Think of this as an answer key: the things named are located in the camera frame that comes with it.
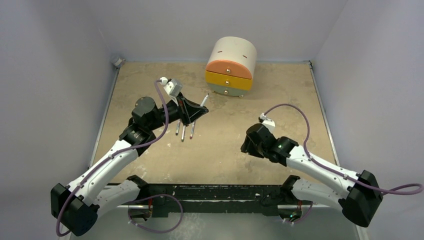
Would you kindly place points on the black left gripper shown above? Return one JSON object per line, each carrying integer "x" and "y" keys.
{"x": 188, "y": 111}

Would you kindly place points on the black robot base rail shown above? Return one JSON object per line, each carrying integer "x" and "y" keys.
{"x": 267, "y": 200}

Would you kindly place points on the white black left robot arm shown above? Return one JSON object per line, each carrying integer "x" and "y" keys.
{"x": 76, "y": 206}

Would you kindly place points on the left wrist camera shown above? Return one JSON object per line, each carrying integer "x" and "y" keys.
{"x": 172, "y": 88}

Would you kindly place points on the grey marker pen red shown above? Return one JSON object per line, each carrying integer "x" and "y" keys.
{"x": 192, "y": 130}

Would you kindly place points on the round cream drawer cabinet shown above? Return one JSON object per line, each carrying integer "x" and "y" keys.
{"x": 231, "y": 66}

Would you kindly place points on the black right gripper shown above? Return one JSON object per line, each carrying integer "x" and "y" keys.
{"x": 251, "y": 145}

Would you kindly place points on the grey marker pen blue tip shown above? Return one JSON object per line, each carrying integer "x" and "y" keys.
{"x": 183, "y": 133}

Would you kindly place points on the grey marker pen green tip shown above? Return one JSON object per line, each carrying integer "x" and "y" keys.
{"x": 178, "y": 125}

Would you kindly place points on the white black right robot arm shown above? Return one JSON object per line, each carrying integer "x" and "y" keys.
{"x": 354, "y": 194}

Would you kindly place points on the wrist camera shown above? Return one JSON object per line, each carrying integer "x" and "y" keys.
{"x": 267, "y": 122}
{"x": 172, "y": 88}

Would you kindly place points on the grey corner bracket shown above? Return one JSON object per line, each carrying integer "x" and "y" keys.
{"x": 117, "y": 61}

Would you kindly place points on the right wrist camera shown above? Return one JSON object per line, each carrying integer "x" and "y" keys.
{"x": 267, "y": 122}

